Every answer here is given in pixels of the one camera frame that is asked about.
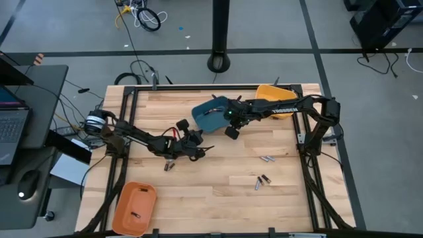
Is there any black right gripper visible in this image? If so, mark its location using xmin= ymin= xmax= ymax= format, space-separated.
xmin=225 ymin=95 xmax=255 ymax=141

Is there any white flat box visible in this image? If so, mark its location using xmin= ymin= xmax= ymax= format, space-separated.
xmin=49 ymin=153 xmax=93 ymax=186

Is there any black stand pole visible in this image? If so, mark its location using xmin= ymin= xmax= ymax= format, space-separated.
xmin=206 ymin=0 xmax=231 ymax=74

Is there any black flat panel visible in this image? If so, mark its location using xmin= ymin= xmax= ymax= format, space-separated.
xmin=45 ymin=130 xmax=93 ymax=165

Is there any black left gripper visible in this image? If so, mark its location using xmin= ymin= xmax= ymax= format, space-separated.
xmin=165 ymin=118 xmax=215 ymax=163

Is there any black cable coil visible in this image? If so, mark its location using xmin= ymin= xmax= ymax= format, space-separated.
xmin=136 ymin=7 xmax=162 ymax=33

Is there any black hose loop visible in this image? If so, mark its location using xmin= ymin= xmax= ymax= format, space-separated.
xmin=114 ymin=71 xmax=143 ymax=86

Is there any black equipment rack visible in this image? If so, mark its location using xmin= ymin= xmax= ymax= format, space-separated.
xmin=343 ymin=0 xmax=423 ymax=52

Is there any white cable bundle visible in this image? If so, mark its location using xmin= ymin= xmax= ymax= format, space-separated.
xmin=130 ymin=0 xmax=169 ymax=28

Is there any yellow cable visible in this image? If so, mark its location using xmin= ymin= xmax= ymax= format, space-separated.
xmin=114 ymin=5 xmax=132 ymax=29

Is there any black side desk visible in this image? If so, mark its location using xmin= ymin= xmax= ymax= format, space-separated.
xmin=0 ymin=64 xmax=69 ymax=231

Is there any teal plastic bin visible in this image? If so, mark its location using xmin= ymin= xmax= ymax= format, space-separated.
xmin=191 ymin=95 xmax=232 ymax=134

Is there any white cable with plug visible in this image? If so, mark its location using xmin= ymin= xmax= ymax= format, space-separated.
xmin=404 ymin=48 xmax=423 ymax=74

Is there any black computer mouse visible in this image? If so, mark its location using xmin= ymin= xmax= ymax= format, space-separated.
xmin=17 ymin=169 xmax=41 ymax=201

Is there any black floor cable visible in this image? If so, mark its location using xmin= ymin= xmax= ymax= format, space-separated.
xmin=356 ymin=52 xmax=400 ymax=79

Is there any open grey laptop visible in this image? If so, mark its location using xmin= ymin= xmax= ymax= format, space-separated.
xmin=0 ymin=85 xmax=31 ymax=166

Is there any black aluminium table frame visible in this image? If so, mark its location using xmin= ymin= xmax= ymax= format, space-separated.
xmin=79 ymin=84 xmax=356 ymax=238

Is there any yellow plastic bin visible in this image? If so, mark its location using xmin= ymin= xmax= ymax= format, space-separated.
xmin=254 ymin=84 xmax=298 ymax=120

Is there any black angled screen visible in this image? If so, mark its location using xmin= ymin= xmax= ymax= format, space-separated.
xmin=0 ymin=51 xmax=35 ymax=87

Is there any orange plastic bin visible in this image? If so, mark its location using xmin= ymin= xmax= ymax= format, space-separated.
xmin=111 ymin=181 xmax=158 ymax=237

